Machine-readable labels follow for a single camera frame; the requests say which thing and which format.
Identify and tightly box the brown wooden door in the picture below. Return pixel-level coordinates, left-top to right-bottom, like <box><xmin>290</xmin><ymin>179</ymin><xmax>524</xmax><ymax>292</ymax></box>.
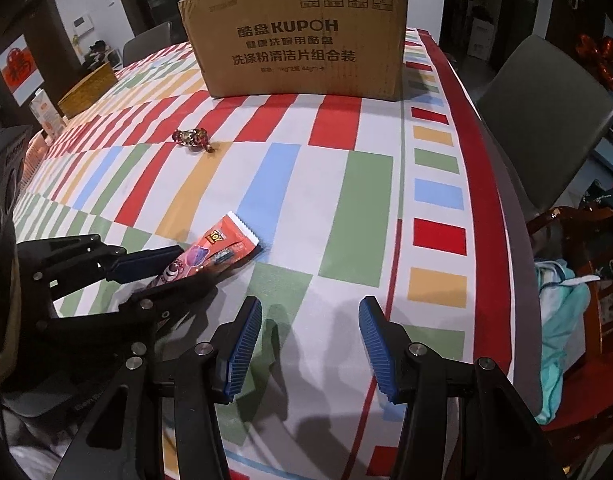
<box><xmin>24</xmin><ymin>0</ymin><xmax>77</xmax><ymax>96</ymax></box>

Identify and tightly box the teal cloth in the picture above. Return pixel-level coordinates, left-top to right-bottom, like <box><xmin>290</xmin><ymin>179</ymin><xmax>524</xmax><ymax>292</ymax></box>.
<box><xmin>534</xmin><ymin>260</ymin><xmax>592</xmax><ymax>426</ymax></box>

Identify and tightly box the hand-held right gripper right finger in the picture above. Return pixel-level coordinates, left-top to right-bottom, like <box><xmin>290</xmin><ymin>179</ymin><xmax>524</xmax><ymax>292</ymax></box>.
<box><xmin>358</xmin><ymin>295</ymin><xmax>567</xmax><ymax>480</ymax></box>

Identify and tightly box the colourful checkered tablecloth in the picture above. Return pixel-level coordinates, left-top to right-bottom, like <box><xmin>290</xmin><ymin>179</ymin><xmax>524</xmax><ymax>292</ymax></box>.
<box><xmin>6</xmin><ymin>27</ymin><xmax>545</xmax><ymax>480</ymax></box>

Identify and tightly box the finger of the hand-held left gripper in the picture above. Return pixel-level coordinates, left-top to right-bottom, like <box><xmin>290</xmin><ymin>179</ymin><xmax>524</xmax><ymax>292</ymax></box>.
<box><xmin>16</xmin><ymin>234</ymin><xmax>184</xmax><ymax>301</ymax></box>
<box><xmin>41</xmin><ymin>270</ymin><xmax>224</xmax><ymax>362</ymax></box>

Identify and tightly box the grey chair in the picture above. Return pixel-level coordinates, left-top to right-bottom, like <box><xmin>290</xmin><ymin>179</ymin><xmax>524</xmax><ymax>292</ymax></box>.
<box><xmin>474</xmin><ymin>35</ymin><xmax>613</xmax><ymax>211</ymax></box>
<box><xmin>122</xmin><ymin>22</ymin><xmax>187</xmax><ymax>66</ymax></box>

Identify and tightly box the brown cardboard box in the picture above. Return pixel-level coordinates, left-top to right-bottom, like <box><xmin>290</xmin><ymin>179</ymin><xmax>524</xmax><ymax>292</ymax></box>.
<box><xmin>178</xmin><ymin>0</ymin><xmax>409</xmax><ymax>101</ymax></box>

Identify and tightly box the pink ribbed basket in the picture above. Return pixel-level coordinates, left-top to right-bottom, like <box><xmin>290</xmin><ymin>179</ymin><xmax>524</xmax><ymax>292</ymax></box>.
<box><xmin>19</xmin><ymin>132</ymin><xmax>50</xmax><ymax>181</ymax></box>

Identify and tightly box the red wall poster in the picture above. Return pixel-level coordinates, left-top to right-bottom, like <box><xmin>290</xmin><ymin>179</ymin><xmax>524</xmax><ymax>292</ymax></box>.
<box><xmin>0</xmin><ymin>35</ymin><xmax>42</xmax><ymax>106</ymax></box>

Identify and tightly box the orange white carton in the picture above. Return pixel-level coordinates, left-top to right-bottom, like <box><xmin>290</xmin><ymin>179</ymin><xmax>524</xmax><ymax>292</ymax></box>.
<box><xmin>29</xmin><ymin>89</ymin><xmax>64</xmax><ymax>138</ymax></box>

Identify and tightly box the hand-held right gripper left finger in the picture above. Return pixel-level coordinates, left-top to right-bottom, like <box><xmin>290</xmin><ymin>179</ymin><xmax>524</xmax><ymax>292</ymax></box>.
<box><xmin>59</xmin><ymin>296</ymin><xmax>263</xmax><ymax>480</ymax></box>

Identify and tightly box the red cartoon print snack packet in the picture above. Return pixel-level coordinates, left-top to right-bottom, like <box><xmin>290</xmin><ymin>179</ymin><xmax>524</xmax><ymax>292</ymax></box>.
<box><xmin>146</xmin><ymin>211</ymin><xmax>262</xmax><ymax>286</ymax></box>

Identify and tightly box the red bow ornament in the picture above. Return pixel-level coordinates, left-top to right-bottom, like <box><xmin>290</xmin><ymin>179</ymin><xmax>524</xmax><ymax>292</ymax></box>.
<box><xmin>575</xmin><ymin>35</ymin><xmax>613</xmax><ymax>91</ymax></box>

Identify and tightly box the brown gold wrapped candy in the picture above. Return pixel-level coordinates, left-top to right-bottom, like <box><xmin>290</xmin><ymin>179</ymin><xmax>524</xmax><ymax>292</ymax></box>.
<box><xmin>172</xmin><ymin>129</ymin><xmax>214</xmax><ymax>155</ymax></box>

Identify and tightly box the white box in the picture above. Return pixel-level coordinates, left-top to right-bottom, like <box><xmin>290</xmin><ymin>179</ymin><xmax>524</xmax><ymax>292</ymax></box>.
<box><xmin>469</xmin><ymin>17</ymin><xmax>492</xmax><ymax>58</ymax></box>

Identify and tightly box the gold woven basket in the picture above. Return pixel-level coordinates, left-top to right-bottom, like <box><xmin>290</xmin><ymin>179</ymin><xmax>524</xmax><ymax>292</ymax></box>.
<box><xmin>57</xmin><ymin>62</ymin><xmax>118</xmax><ymax>118</ymax></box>

